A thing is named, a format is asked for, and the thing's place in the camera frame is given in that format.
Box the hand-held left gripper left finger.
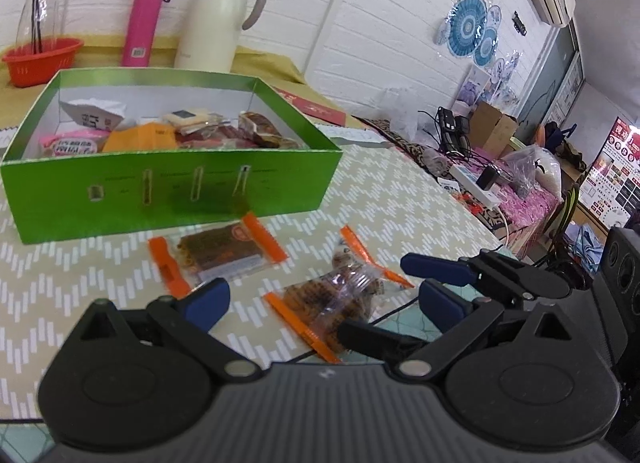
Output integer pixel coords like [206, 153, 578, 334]
[75, 277, 261, 380]

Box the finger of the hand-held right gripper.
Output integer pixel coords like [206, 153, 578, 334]
[337, 320, 433, 360]
[401, 249, 573, 306]

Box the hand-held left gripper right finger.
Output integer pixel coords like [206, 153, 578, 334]
[397, 279, 576, 380]

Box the clear orange-edged snack packet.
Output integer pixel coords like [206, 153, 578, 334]
[332, 226, 416, 294]
[148, 213, 289, 296]
[263, 268, 386, 364]

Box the green cardboard box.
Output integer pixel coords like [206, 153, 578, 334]
[0, 68, 343, 245]

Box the red nut packet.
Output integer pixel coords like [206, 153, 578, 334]
[175, 124, 243, 150]

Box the orange snack packet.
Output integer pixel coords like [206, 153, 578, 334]
[101, 123, 179, 154]

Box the dark red foil snack bag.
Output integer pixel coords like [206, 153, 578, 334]
[237, 111, 303, 150]

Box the pink snack packet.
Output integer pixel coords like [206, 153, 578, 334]
[39, 130, 112, 160]

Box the white snack packet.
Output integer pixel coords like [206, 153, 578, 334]
[59, 97, 126, 133]

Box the patterned tablecloth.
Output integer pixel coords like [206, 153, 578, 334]
[0, 123, 506, 444]

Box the white power strip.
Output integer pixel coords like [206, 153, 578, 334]
[450, 163, 501, 206]

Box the red advertising poster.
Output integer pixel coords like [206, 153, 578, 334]
[582, 116, 640, 231]

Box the pink cloth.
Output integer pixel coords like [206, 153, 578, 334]
[480, 183, 561, 230]

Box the black power adapter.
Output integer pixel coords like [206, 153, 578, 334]
[437, 107, 471, 156]

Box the white plastic bag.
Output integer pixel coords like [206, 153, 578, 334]
[500, 146, 563, 199]

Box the brown cardboard box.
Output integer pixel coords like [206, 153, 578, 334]
[470, 102, 518, 154]

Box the clear plastic bag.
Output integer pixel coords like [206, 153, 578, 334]
[382, 88, 426, 141]

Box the red envelope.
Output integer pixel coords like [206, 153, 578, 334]
[272, 86, 348, 126]

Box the yellow cloth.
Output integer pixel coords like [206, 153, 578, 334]
[0, 36, 321, 109]

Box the cream thermos jug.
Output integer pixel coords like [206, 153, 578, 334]
[173, 0, 268, 73]

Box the pink thermos bottle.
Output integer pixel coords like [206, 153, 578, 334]
[120, 0, 173, 68]

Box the red plastic basket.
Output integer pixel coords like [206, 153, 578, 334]
[1, 37, 85, 89]

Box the black straw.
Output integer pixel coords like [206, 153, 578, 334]
[30, 0, 41, 55]
[34, 0, 45, 55]

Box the clear glass carafe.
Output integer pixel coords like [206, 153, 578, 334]
[15, 0, 66, 51]

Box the pale wall picture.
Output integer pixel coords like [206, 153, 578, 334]
[457, 66, 493, 106]

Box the small blue round wall decoration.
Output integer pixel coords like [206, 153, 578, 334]
[472, 26, 502, 68]

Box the large blue round wall decoration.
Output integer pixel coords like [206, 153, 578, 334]
[435, 0, 489, 60]

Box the white wall cable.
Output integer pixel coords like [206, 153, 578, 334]
[302, 0, 362, 74]

